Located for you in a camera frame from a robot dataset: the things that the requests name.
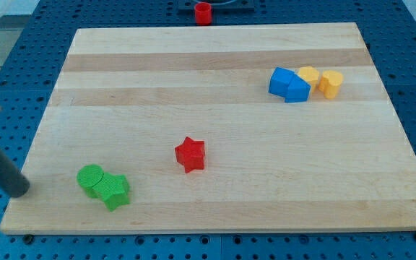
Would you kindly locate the wooden board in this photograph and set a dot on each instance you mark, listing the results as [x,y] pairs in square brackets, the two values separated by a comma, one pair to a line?
[127,97]

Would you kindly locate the yellow hexagon block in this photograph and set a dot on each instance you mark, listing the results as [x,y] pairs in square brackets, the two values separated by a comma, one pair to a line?
[310,75]

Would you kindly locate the red cylinder block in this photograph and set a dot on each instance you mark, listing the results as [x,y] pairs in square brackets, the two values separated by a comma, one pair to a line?
[203,13]

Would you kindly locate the blue cube block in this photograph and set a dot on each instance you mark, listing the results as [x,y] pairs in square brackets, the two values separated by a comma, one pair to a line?
[280,81]

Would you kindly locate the green cylinder block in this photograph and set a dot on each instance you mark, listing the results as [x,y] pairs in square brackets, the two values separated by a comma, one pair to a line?
[88,177]

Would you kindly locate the blue pentagon block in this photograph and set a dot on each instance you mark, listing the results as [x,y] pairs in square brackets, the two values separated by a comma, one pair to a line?
[298,90]

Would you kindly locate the yellow heart block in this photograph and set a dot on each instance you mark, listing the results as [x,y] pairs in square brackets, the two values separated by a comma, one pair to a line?
[330,83]

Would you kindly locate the red star block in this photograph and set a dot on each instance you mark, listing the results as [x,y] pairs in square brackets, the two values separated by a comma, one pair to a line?
[191,154]

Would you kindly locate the green star block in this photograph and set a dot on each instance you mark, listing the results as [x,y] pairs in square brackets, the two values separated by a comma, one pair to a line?
[113,191]

